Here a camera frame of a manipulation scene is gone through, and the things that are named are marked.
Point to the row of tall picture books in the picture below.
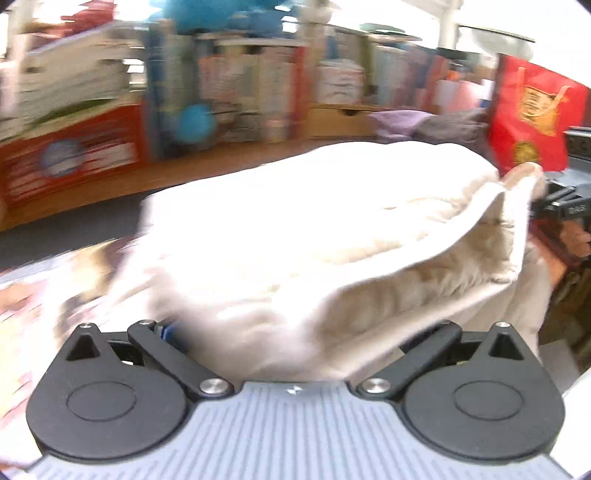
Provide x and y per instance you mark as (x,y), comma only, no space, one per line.
(249,92)

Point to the white colourful printed box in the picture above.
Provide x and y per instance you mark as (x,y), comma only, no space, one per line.
(339,83)

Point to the cartoon jigsaw puzzle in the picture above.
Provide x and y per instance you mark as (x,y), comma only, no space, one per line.
(27,295)

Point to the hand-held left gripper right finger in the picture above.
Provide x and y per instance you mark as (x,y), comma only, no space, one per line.
(415,360)

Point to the pink folder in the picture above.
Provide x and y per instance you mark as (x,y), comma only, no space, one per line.
(461,97)

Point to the red gift bag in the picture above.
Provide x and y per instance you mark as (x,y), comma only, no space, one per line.
(535,115)

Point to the blue round plush ball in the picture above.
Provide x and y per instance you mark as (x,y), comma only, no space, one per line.
(196,122)

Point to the white window frame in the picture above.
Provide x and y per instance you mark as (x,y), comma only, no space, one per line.
(448,23)

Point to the red plastic crate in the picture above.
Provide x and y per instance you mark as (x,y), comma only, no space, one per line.
(69,157)

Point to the brown shirt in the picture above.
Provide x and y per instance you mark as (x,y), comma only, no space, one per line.
(457,127)

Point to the pile of green flat books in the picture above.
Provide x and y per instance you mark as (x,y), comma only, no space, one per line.
(392,31)

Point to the row of thin paperback books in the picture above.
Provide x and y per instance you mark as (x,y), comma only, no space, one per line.
(406,74)

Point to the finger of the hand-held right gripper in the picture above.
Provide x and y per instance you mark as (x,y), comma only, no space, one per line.
(554,203)

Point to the purple shirt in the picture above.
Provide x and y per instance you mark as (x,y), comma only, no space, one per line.
(397,124)

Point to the person's right hand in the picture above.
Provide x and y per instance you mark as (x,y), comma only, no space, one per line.
(577,240)

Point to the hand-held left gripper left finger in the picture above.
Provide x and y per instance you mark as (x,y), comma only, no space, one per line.
(168,333)

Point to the wooden drawer box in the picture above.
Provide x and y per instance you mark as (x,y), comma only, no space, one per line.
(341,122)

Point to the cream quilted jacket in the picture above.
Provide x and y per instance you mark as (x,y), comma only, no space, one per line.
(300,230)

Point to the red mesh basket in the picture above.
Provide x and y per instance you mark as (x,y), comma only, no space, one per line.
(85,14)

